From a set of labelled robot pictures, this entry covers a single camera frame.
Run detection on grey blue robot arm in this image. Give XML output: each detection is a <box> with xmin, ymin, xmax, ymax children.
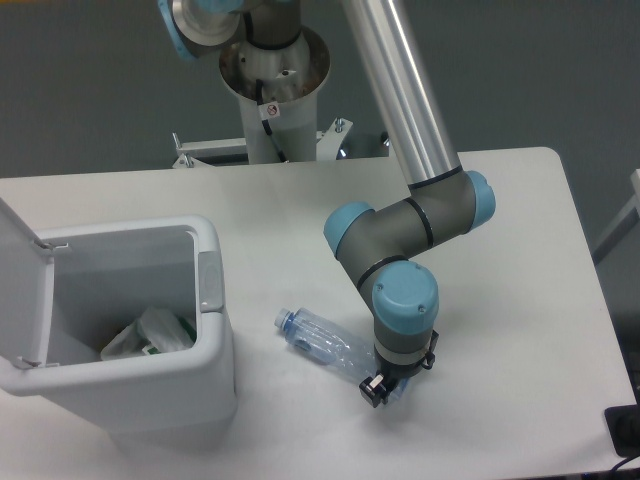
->
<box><xmin>158</xmin><ymin>1</ymin><xmax>496</xmax><ymax>405</ymax></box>

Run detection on black device at edge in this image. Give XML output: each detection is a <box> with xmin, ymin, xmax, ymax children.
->
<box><xmin>604</xmin><ymin>404</ymin><xmax>639</xmax><ymax>457</ymax></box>

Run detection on clear plastic water bottle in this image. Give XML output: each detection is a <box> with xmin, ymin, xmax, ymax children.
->
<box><xmin>274</xmin><ymin>308</ymin><xmax>377</xmax><ymax>386</ymax></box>

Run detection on trash inside the bin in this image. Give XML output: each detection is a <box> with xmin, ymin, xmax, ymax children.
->
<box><xmin>100</xmin><ymin>324</ymin><xmax>160</xmax><ymax>361</ymax></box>

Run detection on white table leg bracket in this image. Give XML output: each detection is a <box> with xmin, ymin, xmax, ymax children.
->
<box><xmin>591</xmin><ymin>169</ymin><xmax>639</xmax><ymax>265</ymax></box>

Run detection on clear plastic wrapper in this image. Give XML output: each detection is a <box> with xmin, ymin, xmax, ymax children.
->
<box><xmin>134</xmin><ymin>307</ymin><xmax>197</xmax><ymax>356</ymax></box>

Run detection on white metal base frame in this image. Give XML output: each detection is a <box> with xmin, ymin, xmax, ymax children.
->
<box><xmin>170</xmin><ymin>116</ymin><xmax>396</xmax><ymax>169</ymax></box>

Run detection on white plastic trash can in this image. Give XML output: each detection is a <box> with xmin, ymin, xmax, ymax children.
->
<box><xmin>1</xmin><ymin>205</ymin><xmax>237</xmax><ymax>433</ymax></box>

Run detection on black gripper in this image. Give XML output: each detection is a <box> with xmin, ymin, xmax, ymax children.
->
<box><xmin>359</xmin><ymin>329</ymin><xmax>439</xmax><ymax>408</ymax></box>

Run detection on black cable on pedestal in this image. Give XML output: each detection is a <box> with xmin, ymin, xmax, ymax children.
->
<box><xmin>255</xmin><ymin>78</ymin><xmax>290</xmax><ymax>164</ymax></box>

